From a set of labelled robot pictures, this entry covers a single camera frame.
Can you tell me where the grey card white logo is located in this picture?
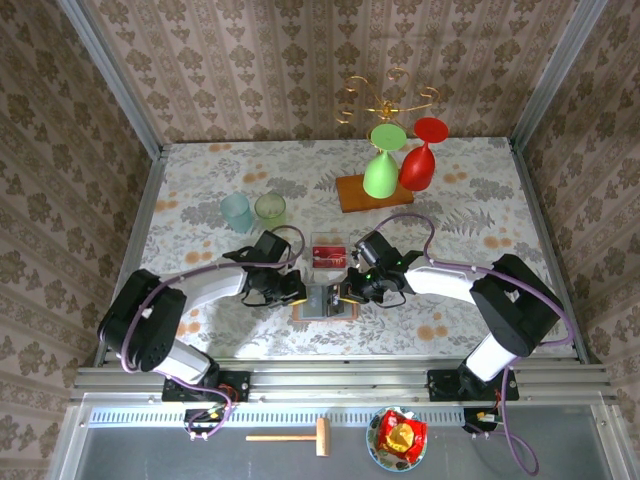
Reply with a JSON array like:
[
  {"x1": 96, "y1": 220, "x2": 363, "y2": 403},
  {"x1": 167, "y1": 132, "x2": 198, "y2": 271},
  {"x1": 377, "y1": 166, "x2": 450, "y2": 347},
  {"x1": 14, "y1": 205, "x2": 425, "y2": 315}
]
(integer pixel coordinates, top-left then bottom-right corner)
[{"x1": 305, "y1": 287, "x2": 330, "y2": 319}]

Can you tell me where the floral table cover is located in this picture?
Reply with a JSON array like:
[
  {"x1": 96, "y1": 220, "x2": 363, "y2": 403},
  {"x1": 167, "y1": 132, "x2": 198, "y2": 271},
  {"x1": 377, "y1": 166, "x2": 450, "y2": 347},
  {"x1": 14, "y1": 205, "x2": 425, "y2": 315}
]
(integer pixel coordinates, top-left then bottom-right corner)
[{"x1": 137, "y1": 138, "x2": 576, "y2": 359}]

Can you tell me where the green plastic tumbler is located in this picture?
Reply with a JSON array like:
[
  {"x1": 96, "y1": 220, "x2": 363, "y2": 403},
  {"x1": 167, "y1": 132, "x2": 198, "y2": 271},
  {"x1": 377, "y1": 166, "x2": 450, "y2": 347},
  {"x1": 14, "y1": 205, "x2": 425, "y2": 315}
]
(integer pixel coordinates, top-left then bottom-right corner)
[{"x1": 253, "y1": 193, "x2": 288, "y2": 232}]

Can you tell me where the blue plastic tumbler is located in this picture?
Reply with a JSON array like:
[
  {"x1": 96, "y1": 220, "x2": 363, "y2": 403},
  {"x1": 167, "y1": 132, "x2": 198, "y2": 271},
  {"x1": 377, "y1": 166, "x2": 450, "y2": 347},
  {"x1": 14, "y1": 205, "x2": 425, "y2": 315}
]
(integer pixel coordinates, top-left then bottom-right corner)
[{"x1": 219, "y1": 193, "x2": 255, "y2": 235}]

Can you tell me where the green wine glass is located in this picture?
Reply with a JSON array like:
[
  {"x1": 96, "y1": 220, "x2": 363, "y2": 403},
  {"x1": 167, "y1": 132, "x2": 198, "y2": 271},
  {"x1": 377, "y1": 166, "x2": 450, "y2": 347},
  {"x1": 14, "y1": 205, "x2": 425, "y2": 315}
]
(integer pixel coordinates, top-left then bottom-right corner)
[{"x1": 363, "y1": 123, "x2": 407, "y2": 198}]

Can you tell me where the perforated metal strip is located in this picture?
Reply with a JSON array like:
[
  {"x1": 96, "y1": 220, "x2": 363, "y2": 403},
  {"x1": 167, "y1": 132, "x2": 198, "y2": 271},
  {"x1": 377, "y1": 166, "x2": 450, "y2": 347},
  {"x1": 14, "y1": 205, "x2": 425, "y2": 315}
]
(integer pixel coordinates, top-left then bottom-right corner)
[{"x1": 87, "y1": 407, "x2": 476, "y2": 429}]

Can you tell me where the red wine glass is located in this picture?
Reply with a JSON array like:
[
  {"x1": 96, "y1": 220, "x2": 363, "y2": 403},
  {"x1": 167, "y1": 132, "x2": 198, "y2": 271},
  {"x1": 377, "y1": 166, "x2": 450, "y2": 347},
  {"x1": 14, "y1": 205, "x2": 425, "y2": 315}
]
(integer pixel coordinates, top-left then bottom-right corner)
[{"x1": 398, "y1": 116, "x2": 450, "y2": 193}]

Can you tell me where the wooden mallet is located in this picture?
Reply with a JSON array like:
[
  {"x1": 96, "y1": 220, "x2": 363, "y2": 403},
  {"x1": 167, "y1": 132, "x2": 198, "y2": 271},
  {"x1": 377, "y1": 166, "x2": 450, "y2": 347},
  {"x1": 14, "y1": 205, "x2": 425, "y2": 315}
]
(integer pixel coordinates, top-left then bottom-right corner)
[{"x1": 245, "y1": 417, "x2": 332, "y2": 458}]

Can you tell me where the red snack bag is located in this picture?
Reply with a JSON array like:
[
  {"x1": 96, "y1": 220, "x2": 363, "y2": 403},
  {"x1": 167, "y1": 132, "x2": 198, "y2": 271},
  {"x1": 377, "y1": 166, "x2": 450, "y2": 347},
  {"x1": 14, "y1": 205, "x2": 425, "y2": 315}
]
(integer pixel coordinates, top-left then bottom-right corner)
[{"x1": 375, "y1": 409, "x2": 429, "y2": 464}]

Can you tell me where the patterned ceramic bowl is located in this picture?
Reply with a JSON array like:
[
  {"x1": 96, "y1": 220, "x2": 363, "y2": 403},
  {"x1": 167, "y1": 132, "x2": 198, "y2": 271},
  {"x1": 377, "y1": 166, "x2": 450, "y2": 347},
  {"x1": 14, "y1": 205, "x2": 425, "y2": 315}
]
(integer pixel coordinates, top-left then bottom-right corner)
[{"x1": 366, "y1": 405, "x2": 429, "y2": 472}]

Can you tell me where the grey metal shelf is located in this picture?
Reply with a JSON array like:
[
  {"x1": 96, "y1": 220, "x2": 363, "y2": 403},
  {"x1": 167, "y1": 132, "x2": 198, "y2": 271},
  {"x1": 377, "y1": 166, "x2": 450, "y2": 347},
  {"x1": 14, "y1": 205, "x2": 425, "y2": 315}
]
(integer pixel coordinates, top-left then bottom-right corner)
[{"x1": 47, "y1": 404, "x2": 624, "y2": 480}]

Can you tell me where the aluminium mounting rail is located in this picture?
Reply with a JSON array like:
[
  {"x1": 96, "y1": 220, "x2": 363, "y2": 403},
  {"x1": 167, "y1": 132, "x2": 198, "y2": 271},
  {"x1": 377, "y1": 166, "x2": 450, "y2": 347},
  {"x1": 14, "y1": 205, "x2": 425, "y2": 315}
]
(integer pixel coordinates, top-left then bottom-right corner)
[{"x1": 69, "y1": 357, "x2": 619, "y2": 406}]

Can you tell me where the gold wire rack wooden base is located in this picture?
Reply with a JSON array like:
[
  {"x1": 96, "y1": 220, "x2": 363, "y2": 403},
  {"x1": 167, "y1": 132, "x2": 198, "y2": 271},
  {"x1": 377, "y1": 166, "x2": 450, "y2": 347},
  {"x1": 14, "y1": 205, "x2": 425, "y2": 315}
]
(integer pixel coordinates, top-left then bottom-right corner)
[{"x1": 333, "y1": 67, "x2": 441, "y2": 214}]

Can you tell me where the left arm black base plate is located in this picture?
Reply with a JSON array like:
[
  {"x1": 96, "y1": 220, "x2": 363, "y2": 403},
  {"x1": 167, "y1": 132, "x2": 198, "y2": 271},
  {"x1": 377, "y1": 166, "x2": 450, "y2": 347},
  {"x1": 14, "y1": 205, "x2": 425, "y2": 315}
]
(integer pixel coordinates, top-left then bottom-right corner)
[{"x1": 162, "y1": 370, "x2": 251, "y2": 404}]

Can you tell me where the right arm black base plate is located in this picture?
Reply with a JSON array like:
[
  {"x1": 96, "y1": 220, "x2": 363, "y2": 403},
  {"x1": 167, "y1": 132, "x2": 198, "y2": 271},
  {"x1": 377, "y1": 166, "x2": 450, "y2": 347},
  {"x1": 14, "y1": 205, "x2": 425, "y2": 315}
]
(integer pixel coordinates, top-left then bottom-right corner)
[{"x1": 427, "y1": 368, "x2": 520, "y2": 403}]

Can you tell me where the aluminium side rail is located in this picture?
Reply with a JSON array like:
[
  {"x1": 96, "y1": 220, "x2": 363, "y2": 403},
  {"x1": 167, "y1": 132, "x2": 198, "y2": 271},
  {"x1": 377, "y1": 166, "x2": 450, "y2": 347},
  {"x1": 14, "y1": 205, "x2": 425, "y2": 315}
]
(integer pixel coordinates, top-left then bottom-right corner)
[
  {"x1": 92, "y1": 144, "x2": 169, "y2": 369},
  {"x1": 509, "y1": 139, "x2": 596, "y2": 365}
]

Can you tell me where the left arm cable connector block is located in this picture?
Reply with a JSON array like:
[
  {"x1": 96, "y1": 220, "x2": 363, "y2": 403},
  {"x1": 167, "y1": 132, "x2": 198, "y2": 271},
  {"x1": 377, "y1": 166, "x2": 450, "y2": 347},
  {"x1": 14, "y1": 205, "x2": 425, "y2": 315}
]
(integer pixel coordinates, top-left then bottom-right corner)
[{"x1": 183, "y1": 407, "x2": 236, "y2": 442}]

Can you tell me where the arm cable connector block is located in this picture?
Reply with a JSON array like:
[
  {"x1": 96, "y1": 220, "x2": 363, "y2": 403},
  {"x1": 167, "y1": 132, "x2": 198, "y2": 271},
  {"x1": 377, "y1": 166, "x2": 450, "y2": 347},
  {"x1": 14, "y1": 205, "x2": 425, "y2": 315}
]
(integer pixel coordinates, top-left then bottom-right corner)
[
  {"x1": 462, "y1": 407, "x2": 502, "y2": 436},
  {"x1": 183, "y1": 407, "x2": 236, "y2": 442}
]

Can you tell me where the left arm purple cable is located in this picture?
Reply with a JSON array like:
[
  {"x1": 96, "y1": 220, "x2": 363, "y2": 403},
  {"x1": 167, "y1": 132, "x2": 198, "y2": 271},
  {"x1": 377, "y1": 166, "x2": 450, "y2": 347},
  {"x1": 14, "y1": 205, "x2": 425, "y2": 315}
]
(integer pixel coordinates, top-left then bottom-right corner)
[{"x1": 121, "y1": 224, "x2": 305, "y2": 441}]

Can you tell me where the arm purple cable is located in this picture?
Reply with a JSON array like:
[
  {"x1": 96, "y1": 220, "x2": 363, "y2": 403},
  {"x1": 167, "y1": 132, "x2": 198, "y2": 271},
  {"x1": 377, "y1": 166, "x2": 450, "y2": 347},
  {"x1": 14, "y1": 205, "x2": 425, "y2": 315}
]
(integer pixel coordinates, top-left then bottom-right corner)
[
  {"x1": 373, "y1": 213, "x2": 575, "y2": 476},
  {"x1": 121, "y1": 224, "x2": 305, "y2": 441}
]

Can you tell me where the right arm cable connector block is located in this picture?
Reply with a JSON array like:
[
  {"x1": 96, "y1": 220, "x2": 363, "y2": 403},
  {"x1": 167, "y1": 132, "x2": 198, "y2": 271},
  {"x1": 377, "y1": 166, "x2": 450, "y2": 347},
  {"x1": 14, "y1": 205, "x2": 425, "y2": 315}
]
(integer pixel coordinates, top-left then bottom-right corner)
[{"x1": 462, "y1": 407, "x2": 502, "y2": 436}]

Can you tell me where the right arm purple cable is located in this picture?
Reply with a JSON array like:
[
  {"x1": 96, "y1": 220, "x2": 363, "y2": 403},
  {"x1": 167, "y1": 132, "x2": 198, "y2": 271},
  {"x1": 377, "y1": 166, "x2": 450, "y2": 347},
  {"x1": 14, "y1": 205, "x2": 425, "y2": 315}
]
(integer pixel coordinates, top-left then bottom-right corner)
[{"x1": 373, "y1": 213, "x2": 575, "y2": 476}]

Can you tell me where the aluminium frame post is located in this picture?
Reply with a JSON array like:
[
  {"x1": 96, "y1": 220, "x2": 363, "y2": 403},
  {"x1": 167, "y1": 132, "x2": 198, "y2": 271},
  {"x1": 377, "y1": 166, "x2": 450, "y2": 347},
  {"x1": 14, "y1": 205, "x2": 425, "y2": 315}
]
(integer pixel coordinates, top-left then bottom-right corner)
[
  {"x1": 510, "y1": 0, "x2": 610, "y2": 149},
  {"x1": 58, "y1": 0, "x2": 164, "y2": 159}
]

